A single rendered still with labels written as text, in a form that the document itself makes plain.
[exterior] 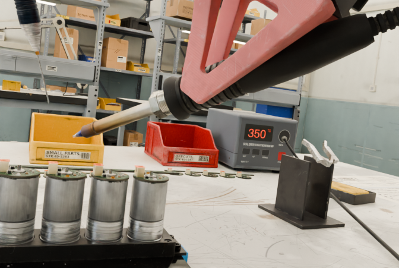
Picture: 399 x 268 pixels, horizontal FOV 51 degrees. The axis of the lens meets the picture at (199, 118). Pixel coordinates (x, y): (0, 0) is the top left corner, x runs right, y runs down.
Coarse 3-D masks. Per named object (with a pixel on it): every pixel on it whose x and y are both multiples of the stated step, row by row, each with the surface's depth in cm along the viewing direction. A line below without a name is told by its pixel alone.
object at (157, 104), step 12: (156, 96) 23; (132, 108) 24; (144, 108) 23; (156, 108) 23; (168, 108) 22; (108, 120) 24; (120, 120) 24; (132, 120) 24; (84, 132) 25; (96, 132) 25
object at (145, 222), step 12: (132, 192) 28; (144, 192) 28; (156, 192) 28; (132, 204) 28; (144, 204) 28; (156, 204) 28; (132, 216) 28; (144, 216) 28; (156, 216) 28; (132, 228) 28; (144, 228) 28; (156, 228) 28; (144, 240) 28; (156, 240) 28
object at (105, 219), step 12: (96, 180) 27; (96, 192) 27; (108, 192) 26; (120, 192) 27; (96, 204) 27; (108, 204) 27; (120, 204) 27; (96, 216) 27; (108, 216) 27; (120, 216) 27; (96, 228) 27; (108, 228) 27; (120, 228) 27; (96, 240) 27; (108, 240) 27
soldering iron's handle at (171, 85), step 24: (336, 24) 19; (360, 24) 18; (384, 24) 18; (288, 48) 19; (312, 48) 19; (336, 48) 19; (360, 48) 19; (264, 72) 20; (288, 72) 20; (168, 96) 22; (216, 96) 21
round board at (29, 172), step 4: (8, 168) 26; (12, 168) 26; (16, 168) 26; (24, 168) 26; (28, 168) 27; (0, 172) 25; (4, 172) 25; (8, 172) 25; (12, 172) 25; (24, 172) 25; (28, 172) 26; (32, 172) 26; (36, 172) 26; (4, 176) 24; (8, 176) 24; (12, 176) 24; (16, 176) 24; (20, 176) 24; (24, 176) 25; (28, 176) 25; (32, 176) 25
